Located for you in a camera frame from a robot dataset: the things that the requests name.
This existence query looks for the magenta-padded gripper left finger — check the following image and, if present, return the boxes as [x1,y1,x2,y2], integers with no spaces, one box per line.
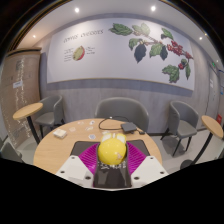
[55,143,101,188]

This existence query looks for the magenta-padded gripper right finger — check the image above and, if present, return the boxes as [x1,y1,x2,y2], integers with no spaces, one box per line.
[125,141,169,189]

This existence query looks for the round wooden side table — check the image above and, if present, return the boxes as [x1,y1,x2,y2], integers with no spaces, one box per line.
[12,102,45,145]
[179,115,224,171]

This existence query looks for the recessed ceiling lights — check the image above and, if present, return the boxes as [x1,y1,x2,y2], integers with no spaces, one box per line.
[31,4,204,42]

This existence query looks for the grey upholstered armchair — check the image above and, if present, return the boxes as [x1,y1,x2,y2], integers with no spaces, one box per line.
[160,100,200,157]
[34,95,66,137]
[94,96,150,134]
[0,135,25,165]

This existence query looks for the small white box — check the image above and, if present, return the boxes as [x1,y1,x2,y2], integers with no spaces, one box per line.
[52,128,68,140]

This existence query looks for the dark grey flat box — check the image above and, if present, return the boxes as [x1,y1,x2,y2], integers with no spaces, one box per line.
[120,121,139,135]

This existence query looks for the black cable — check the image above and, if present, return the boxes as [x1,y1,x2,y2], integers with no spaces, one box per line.
[97,116,131,132]

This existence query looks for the white coffee plant wall poster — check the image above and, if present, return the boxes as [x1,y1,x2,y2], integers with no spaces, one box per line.
[46,17,196,92]

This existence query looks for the yellow and white computer mouse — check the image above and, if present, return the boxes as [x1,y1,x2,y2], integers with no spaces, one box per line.
[97,132,129,166]

